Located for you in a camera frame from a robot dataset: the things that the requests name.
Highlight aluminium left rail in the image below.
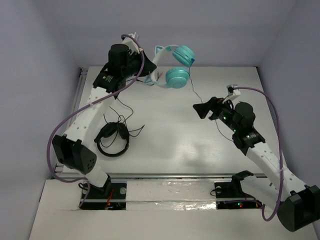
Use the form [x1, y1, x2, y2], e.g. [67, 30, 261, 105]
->
[71, 67, 89, 113]

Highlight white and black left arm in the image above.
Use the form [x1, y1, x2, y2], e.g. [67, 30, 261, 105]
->
[49, 43, 156, 197]

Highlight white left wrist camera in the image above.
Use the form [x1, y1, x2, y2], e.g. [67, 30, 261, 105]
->
[121, 31, 142, 54]

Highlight black headphone cable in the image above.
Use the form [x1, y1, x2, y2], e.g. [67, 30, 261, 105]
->
[99, 96, 146, 149]

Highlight white front cover board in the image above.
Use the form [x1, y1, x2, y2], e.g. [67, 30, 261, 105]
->
[30, 180, 317, 240]

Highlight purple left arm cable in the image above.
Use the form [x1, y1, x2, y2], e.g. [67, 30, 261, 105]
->
[47, 34, 145, 208]

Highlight teal cat ear headphones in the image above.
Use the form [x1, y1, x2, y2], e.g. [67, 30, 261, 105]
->
[144, 44, 196, 89]

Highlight black headphones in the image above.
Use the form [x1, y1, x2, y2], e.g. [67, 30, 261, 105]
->
[94, 121, 130, 158]

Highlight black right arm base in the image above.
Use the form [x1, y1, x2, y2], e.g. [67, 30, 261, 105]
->
[210, 170, 262, 210]

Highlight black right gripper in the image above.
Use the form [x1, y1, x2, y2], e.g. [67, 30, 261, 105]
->
[192, 95, 240, 133]

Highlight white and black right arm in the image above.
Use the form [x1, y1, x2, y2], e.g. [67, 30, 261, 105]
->
[192, 97, 320, 232]

